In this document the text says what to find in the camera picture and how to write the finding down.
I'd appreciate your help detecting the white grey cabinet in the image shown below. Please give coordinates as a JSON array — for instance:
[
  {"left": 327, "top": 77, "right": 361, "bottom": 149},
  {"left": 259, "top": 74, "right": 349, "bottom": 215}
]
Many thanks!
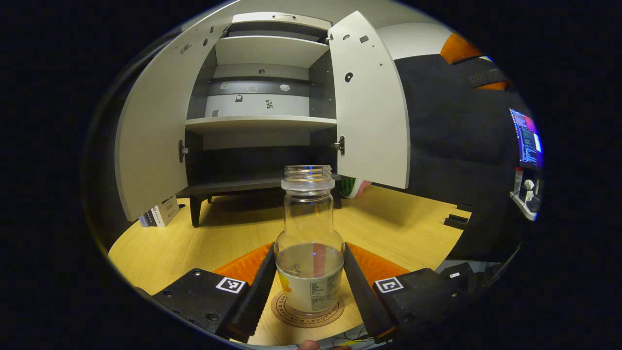
[{"left": 177, "top": 12, "right": 344, "bottom": 228}]

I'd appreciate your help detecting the round brown coaster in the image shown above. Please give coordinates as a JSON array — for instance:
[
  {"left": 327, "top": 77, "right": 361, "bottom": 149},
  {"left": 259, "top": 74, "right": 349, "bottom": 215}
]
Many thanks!
[{"left": 271, "top": 291, "right": 346, "bottom": 329}]

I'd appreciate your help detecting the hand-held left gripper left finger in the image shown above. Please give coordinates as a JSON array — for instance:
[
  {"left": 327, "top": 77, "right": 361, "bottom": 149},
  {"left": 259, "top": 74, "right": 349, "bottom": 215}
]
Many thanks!
[{"left": 135, "top": 242, "right": 278, "bottom": 344}]

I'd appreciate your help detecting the computer monitor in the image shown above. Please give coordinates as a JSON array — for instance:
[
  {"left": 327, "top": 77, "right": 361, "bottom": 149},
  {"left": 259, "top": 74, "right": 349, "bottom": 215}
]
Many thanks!
[{"left": 509, "top": 108, "right": 543, "bottom": 170}]

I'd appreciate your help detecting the white cabinet drawer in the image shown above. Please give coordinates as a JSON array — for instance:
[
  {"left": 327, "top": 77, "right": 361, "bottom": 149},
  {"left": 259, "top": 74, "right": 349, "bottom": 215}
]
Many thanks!
[{"left": 232, "top": 12, "right": 332, "bottom": 31}]

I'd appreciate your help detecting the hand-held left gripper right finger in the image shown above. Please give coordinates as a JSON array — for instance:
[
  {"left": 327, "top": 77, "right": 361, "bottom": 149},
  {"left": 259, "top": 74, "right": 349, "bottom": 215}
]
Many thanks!
[{"left": 343, "top": 242, "right": 486, "bottom": 342}]

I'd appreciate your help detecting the black backdrop cloth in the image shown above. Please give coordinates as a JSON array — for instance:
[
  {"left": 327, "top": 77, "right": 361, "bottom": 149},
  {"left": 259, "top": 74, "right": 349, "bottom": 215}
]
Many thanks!
[{"left": 374, "top": 53, "right": 535, "bottom": 263}]

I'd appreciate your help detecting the watermelon slice toy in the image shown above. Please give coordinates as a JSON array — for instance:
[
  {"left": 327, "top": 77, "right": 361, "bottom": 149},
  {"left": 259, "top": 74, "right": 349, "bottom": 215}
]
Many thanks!
[{"left": 339, "top": 177, "right": 373, "bottom": 199}]

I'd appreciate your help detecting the clear glass bottle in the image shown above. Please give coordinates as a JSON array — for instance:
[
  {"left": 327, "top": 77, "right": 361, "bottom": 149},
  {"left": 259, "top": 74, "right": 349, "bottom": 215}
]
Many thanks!
[{"left": 274, "top": 165, "right": 346, "bottom": 314}]

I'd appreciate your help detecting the white side shelf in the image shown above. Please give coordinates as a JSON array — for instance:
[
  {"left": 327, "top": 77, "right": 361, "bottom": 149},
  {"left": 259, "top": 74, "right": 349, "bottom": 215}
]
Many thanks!
[{"left": 509, "top": 191, "right": 539, "bottom": 222}]

